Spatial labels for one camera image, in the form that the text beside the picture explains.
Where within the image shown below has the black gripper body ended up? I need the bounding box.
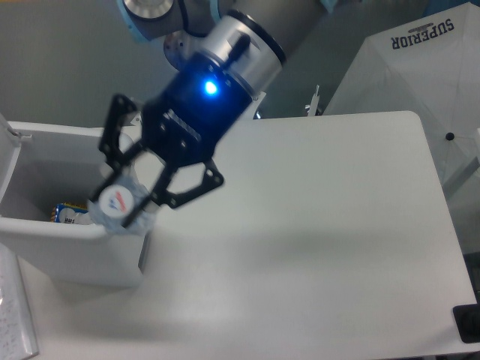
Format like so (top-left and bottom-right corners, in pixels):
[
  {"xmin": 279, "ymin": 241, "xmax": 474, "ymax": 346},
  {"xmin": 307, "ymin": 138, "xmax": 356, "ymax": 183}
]
[{"xmin": 141, "ymin": 53, "xmax": 251, "ymax": 167}]

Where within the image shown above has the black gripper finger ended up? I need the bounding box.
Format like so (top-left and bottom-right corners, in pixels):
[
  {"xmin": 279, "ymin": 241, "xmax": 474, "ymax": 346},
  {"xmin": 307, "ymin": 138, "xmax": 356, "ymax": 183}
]
[
  {"xmin": 121, "ymin": 158, "xmax": 224, "ymax": 227},
  {"xmin": 89, "ymin": 94, "xmax": 146, "ymax": 203}
]

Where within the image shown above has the clear crushed plastic bottle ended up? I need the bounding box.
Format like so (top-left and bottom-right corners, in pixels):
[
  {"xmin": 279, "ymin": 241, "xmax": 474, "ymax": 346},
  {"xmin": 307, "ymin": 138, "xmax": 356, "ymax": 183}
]
[{"xmin": 87, "ymin": 175, "xmax": 156, "ymax": 236}]

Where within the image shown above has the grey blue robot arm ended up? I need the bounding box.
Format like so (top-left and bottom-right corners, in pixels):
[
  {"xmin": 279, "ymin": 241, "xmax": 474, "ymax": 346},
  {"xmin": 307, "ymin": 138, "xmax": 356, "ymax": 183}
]
[{"xmin": 87, "ymin": 1, "xmax": 338, "ymax": 233}]

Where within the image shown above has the white open trash can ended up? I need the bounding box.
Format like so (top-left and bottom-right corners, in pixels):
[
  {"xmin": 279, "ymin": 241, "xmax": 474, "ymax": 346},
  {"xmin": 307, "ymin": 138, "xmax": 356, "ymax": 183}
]
[{"xmin": 1, "ymin": 118, "xmax": 148, "ymax": 287}]

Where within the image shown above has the blue yellow snack wrapper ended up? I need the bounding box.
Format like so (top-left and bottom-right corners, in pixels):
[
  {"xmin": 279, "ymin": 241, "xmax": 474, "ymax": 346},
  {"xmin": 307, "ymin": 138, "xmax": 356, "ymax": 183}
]
[{"xmin": 50, "ymin": 202, "xmax": 93, "ymax": 225}]

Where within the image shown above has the white superior umbrella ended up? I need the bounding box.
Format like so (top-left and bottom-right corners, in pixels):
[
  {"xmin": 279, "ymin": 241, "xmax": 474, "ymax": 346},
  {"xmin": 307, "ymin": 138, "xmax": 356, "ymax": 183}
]
[{"xmin": 325, "ymin": 2, "xmax": 479, "ymax": 198}]

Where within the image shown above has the black device at edge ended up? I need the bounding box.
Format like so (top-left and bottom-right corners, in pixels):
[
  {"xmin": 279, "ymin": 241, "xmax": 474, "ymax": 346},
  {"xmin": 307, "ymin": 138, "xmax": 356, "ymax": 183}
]
[{"xmin": 453, "ymin": 304, "xmax": 479, "ymax": 344}]

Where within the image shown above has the white metal base bracket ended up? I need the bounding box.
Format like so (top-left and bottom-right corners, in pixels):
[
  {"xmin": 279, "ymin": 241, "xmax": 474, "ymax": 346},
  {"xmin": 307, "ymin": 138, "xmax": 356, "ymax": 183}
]
[{"xmin": 129, "ymin": 84, "xmax": 322, "ymax": 127}]

